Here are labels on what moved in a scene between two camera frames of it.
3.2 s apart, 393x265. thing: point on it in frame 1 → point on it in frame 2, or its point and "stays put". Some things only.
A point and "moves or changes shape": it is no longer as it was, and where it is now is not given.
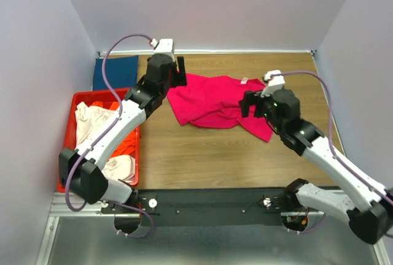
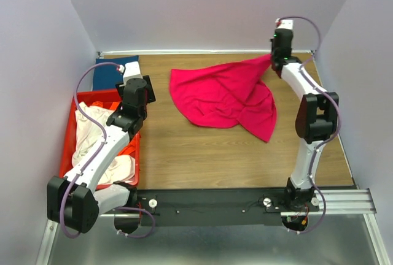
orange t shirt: x=128 y=145 stays put
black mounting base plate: x=247 y=207 stays put
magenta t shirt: x=215 y=102 moves or changes shape
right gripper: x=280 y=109 → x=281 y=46
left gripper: x=180 y=78 → x=150 y=96
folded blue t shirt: x=121 y=73 stays put
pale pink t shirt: x=88 y=120 stays put
